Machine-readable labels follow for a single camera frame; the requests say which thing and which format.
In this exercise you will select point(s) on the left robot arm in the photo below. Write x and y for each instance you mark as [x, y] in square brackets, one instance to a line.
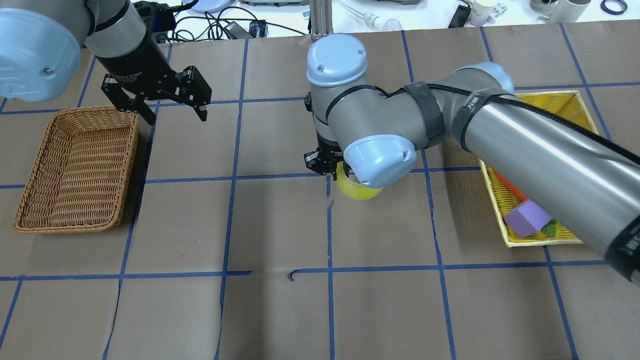
[41, 49]

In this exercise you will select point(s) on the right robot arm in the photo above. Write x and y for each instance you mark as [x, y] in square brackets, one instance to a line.
[588, 183]

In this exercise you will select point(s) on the purple foam cube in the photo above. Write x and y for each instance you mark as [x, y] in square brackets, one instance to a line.
[527, 218]

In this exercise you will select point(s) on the black power adapter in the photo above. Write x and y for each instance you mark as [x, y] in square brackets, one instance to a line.
[256, 29]

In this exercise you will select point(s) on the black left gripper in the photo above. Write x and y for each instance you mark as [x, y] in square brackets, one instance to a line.
[134, 64]

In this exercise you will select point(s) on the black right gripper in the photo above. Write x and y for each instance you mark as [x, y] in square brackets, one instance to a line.
[327, 150]

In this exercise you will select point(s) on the yellow plastic tray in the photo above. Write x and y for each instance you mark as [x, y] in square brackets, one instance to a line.
[569, 105]

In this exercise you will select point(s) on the blue plastic plate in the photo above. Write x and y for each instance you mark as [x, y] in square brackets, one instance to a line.
[210, 6]

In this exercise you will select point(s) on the brown wicker basket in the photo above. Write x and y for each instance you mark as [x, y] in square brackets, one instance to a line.
[81, 173]

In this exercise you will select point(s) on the orange toy carrot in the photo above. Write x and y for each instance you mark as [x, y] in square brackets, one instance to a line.
[514, 190]

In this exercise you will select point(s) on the aluminium frame post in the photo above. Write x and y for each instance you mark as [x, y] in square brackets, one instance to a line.
[321, 19]

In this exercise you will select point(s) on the white paper cup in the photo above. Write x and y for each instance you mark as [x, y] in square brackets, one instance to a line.
[480, 12]

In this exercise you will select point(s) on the white light bulb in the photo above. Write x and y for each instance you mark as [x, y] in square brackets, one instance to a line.
[380, 23]

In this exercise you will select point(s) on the yellow packing tape roll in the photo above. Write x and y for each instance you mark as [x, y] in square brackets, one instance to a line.
[355, 190]

